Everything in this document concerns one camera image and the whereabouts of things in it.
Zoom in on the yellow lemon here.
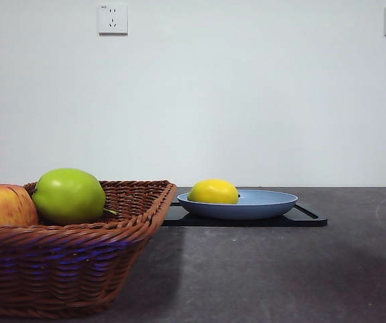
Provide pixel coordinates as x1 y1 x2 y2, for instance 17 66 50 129
187 178 240 205

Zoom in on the blue plate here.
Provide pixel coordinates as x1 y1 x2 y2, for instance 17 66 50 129
176 189 299 221

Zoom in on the brown wicker basket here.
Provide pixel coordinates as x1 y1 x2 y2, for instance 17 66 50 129
0 179 178 319

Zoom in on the black rectangular tray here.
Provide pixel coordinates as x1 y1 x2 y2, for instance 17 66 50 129
161 201 328 227

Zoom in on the green apple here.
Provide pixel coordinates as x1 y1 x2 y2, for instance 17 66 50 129
31 167 118 225

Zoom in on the red yellow apple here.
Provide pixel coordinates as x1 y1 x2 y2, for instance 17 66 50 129
0 183 40 227

